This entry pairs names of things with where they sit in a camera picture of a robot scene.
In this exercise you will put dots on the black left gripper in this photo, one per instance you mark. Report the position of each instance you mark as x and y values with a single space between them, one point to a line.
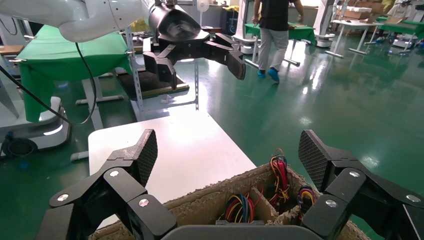
175 30

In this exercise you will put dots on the white long table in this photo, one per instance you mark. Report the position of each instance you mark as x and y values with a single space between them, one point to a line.
354 24

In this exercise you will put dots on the person in grey trousers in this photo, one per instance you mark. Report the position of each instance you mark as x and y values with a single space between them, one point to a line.
273 39

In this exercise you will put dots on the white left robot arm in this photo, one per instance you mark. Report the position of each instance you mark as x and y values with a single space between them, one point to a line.
82 20

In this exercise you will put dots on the dark mat board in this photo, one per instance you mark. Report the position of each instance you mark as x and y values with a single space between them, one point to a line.
145 86

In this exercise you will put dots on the seated person in white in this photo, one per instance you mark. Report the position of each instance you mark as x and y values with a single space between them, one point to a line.
399 11

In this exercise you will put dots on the white standing fan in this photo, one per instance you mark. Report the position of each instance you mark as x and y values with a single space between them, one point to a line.
202 5

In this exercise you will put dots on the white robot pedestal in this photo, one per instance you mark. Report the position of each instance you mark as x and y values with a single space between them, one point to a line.
242 20
323 20

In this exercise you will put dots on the table with green cloth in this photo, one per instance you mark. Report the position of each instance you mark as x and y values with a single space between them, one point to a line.
404 26
66 56
301 33

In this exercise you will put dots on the stacked cardboard boxes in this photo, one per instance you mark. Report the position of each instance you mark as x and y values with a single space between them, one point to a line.
357 13

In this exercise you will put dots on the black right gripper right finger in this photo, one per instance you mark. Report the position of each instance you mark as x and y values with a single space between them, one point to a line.
361 205

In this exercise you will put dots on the white rounded table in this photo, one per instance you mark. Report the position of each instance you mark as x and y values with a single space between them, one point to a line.
185 149

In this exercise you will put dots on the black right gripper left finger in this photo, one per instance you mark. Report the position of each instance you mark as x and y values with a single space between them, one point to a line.
99 205

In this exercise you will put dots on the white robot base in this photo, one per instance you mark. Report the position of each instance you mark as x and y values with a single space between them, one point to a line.
49 132

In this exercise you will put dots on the grey metal shelf rack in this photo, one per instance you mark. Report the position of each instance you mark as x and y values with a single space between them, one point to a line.
138 92

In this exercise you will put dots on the worn cardboard divider box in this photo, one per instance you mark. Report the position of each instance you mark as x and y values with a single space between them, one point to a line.
205 205

